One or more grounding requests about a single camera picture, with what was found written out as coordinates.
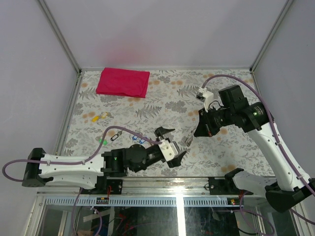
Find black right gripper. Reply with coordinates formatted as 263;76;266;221
194;105;234;137

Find metal keyring with clips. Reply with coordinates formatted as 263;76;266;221
185;130;193;147

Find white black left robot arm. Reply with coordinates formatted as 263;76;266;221
22;127;186;194

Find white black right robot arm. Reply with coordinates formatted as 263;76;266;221
194;85;315;212

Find black tagged key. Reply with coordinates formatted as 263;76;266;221
110;130;122;142

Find green tagged key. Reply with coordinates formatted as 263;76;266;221
98;137;108;145

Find folded pink cloth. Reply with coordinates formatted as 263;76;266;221
95;67;150;98

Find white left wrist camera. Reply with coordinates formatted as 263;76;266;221
158;140;180;162

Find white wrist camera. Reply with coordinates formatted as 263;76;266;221
196;87;214;111
158;140;180;162

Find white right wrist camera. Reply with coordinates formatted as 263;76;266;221
196;87;214;111

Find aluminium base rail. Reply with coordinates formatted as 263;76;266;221
36;176;247;197

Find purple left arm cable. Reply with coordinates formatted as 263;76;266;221
1;126;164;182

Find white slotted cable duct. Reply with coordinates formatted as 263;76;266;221
45;196;239;207

